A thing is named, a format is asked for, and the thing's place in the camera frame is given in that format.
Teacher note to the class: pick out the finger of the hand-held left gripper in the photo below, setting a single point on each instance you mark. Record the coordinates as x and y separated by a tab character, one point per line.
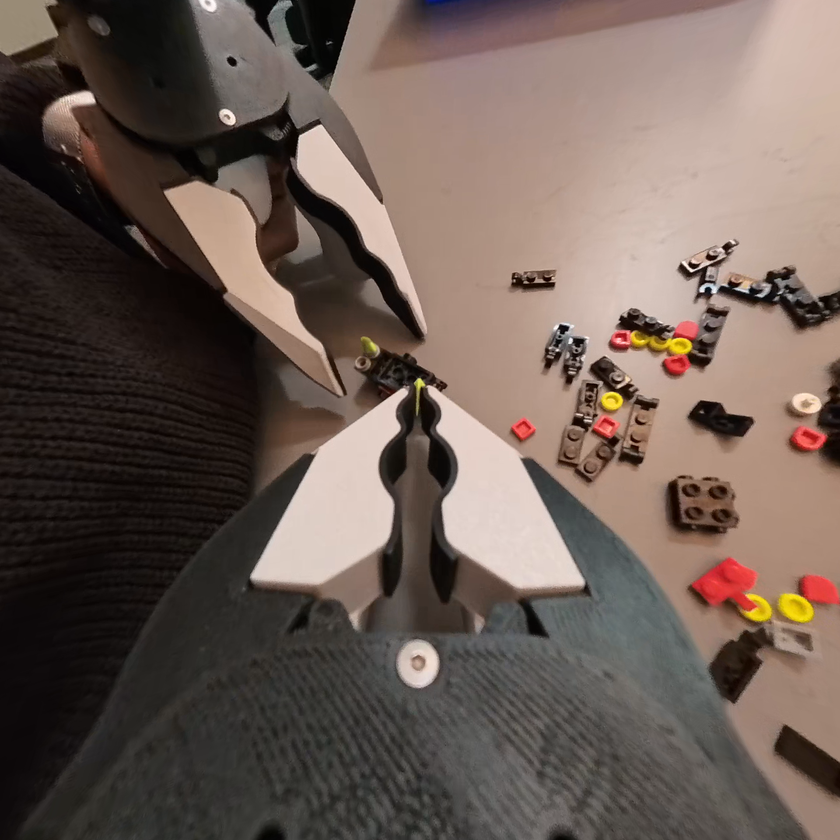
223	249
354	197

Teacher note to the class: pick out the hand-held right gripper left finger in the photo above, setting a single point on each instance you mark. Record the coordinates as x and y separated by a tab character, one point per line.
321	525

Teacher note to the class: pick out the black and red lego assembly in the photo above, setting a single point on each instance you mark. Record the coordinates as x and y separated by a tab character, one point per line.
394	373

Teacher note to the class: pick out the person's left forearm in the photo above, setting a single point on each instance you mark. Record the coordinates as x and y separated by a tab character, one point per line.
26	118

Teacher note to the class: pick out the person's left hand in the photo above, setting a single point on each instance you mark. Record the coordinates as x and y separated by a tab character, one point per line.
84	159

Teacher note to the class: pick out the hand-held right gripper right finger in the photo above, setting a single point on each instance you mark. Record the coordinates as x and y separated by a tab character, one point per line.
499	525

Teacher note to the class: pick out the scattered lego pieces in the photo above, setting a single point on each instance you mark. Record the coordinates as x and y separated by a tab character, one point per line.
702	502

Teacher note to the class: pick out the grey wristwatch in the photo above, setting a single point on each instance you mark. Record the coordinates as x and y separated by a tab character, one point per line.
59	121

